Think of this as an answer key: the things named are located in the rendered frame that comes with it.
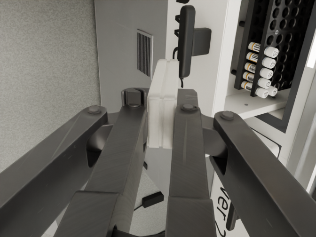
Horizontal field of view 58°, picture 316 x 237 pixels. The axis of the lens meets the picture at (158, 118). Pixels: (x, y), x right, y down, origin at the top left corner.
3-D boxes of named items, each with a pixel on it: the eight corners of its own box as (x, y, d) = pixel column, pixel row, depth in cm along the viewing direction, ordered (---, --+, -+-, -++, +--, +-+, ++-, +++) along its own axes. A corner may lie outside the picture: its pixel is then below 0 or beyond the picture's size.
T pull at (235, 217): (224, 227, 53) (229, 233, 52) (230, 197, 49) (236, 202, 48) (238, 220, 54) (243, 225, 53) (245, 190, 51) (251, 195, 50)
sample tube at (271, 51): (246, 41, 39) (272, 49, 36) (252, 39, 40) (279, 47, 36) (245, 50, 40) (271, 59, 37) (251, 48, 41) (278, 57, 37)
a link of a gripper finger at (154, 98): (160, 149, 15) (146, 148, 15) (167, 97, 22) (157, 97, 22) (161, 98, 14) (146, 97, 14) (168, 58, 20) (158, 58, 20)
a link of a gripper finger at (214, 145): (174, 129, 13) (241, 132, 13) (177, 87, 17) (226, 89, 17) (172, 156, 14) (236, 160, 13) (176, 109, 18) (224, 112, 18)
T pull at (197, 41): (174, 76, 32) (181, 80, 31) (179, 4, 28) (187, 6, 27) (200, 71, 33) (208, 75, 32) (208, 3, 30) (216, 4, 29)
